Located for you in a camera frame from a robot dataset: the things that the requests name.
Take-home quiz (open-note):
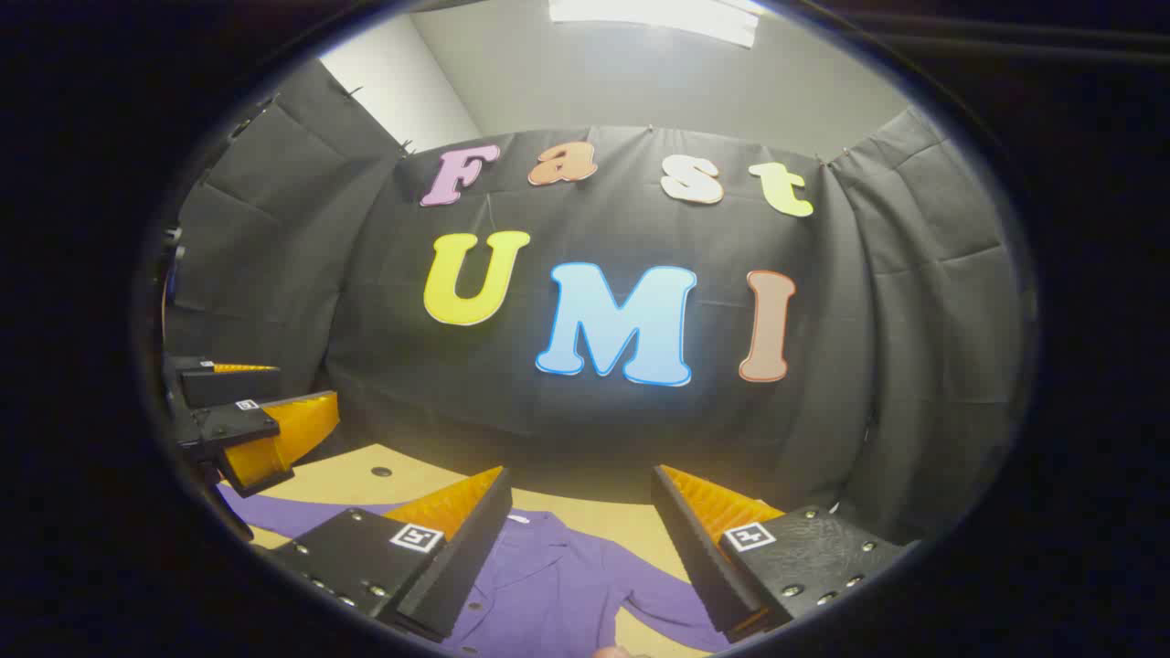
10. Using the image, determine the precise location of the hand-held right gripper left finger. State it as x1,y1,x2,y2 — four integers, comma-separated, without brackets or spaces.
261,466,513,642

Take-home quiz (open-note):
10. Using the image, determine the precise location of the black backdrop cloth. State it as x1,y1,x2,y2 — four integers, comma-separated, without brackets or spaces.
160,59,1025,549

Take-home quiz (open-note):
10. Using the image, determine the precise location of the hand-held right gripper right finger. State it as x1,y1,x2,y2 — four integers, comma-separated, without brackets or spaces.
651,464,915,642

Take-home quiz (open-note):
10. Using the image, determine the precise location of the purple button shirt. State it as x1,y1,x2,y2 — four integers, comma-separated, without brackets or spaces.
217,483,732,658

